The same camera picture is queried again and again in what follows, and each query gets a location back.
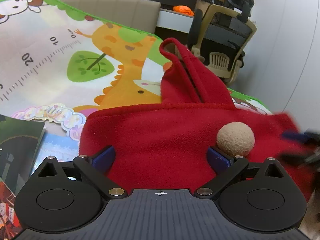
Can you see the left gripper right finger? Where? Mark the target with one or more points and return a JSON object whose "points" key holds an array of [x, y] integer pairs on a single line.
{"points": [[260, 197]]}

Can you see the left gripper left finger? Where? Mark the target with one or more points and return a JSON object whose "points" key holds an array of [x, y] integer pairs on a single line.
{"points": [[63, 196]]}

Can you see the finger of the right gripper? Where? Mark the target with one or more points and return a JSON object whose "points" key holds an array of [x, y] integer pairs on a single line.
{"points": [[301, 159], [307, 137]]}

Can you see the red fleece garment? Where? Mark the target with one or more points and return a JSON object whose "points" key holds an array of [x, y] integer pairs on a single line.
{"points": [[164, 145]]}

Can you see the beige pompom ball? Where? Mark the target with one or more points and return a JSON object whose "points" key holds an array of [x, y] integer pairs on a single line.
{"points": [[235, 138]]}

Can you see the illustrated storage bag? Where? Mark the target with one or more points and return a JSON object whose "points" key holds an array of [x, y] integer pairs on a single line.
{"points": [[24, 145]]}

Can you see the colourful cartoon play mat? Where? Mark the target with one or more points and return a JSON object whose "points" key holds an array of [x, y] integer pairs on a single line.
{"points": [[59, 64]]}

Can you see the beige office chair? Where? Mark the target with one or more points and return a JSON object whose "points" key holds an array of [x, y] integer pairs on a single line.
{"points": [[219, 36]]}

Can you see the orange object on desk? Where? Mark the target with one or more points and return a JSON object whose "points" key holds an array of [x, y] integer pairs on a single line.
{"points": [[182, 9]]}

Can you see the beige sofa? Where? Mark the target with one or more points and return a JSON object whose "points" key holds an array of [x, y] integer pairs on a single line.
{"points": [[137, 14]]}

